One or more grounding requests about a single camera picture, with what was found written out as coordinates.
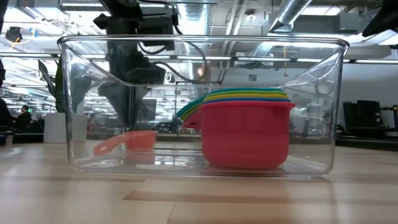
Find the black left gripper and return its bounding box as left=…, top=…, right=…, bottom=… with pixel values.
left=93, top=12, right=175, bottom=128

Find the clear plastic basket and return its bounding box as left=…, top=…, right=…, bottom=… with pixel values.
left=57, top=34, right=349, bottom=179

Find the teal measuring cup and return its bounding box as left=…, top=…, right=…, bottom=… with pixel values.
left=176, top=87, right=284, bottom=118

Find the green measuring cup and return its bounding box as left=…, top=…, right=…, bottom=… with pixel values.
left=179, top=90, right=289, bottom=121

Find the yellow measuring cup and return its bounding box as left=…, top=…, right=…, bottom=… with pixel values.
left=186, top=93, right=290, bottom=118

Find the red measuring cup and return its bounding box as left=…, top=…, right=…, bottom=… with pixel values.
left=182, top=101, right=296, bottom=171

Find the orange measuring cup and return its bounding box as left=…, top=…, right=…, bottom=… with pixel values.
left=93, top=129, right=159, bottom=156

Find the green snake plant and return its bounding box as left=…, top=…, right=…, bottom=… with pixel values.
left=37, top=58, right=67, bottom=114

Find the white plant pot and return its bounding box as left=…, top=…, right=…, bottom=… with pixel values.
left=43, top=112, right=90, bottom=144

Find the person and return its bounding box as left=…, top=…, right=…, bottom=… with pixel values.
left=17, top=105, right=33, bottom=132
left=0, top=98, right=13, bottom=132

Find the black equipment stack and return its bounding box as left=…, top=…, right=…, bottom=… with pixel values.
left=343, top=100, right=381, bottom=128

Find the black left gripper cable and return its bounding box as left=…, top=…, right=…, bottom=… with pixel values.
left=138, top=24, right=222, bottom=85

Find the black ceiling device yellow cable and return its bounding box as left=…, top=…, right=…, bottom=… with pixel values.
left=4, top=26, right=38, bottom=44

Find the silver ventilation duct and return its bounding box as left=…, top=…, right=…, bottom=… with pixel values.
left=269, top=0, right=313, bottom=32

